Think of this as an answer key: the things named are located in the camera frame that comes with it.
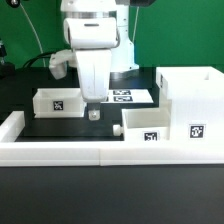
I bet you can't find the white drawer tray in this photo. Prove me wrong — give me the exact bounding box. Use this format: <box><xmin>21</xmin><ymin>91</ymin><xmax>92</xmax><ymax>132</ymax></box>
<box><xmin>33</xmin><ymin>88</ymin><xmax>86</xmax><ymax>118</ymax></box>
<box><xmin>113</xmin><ymin>108</ymin><xmax>170</xmax><ymax>142</ymax></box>

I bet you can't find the white drawer cabinet box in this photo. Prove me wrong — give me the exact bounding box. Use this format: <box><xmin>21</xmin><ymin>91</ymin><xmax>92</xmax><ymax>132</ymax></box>
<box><xmin>156</xmin><ymin>66</ymin><xmax>224</xmax><ymax>143</ymax></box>

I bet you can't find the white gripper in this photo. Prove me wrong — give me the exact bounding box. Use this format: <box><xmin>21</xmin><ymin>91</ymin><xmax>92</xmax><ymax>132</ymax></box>
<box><xmin>49</xmin><ymin>17</ymin><xmax>118</xmax><ymax>121</ymax></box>

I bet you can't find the white marker tag sheet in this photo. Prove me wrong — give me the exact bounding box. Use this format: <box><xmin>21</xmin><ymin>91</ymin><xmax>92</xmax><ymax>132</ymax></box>
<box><xmin>107</xmin><ymin>89</ymin><xmax>153</xmax><ymax>103</ymax></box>

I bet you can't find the black camera stand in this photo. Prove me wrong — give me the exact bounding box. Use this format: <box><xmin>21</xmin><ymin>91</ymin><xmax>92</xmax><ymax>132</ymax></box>
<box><xmin>0</xmin><ymin>39</ymin><xmax>15</xmax><ymax>79</ymax></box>

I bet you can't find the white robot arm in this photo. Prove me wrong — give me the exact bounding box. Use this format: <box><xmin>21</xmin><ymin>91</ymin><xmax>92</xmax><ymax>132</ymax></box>
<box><xmin>49</xmin><ymin>0</ymin><xmax>156</xmax><ymax>120</ymax></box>

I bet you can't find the black cable bundle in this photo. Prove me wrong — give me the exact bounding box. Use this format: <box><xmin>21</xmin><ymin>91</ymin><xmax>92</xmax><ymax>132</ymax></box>
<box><xmin>21</xmin><ymin>49</ymin><xmax>61</xmax><ymax>69</ymax></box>

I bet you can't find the white foam border frame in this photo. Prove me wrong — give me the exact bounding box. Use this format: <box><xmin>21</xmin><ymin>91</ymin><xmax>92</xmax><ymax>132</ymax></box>
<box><xmin>0</xmin><ymin>111</ymin><xmax>224</xmax><ymax>167</ymax></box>

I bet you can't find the white front drawer tray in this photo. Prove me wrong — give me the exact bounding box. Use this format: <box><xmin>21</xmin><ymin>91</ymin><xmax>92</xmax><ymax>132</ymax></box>
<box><xmin>113</xmin><ymin>108</ymin><xmax>170</xmax><ymax>142</ymax></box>

